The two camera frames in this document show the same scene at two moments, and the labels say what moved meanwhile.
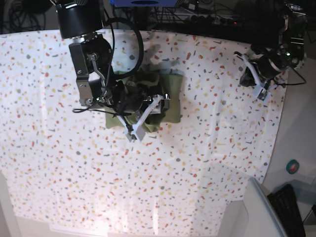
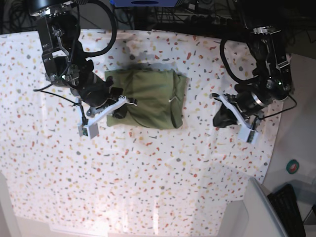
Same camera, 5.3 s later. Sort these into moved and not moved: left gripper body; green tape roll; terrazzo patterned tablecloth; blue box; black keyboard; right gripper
Moved: right gripper; left gripper body
Not moved: blue box; black keyboard; green tape roll; terrazzo patterned tablecloth
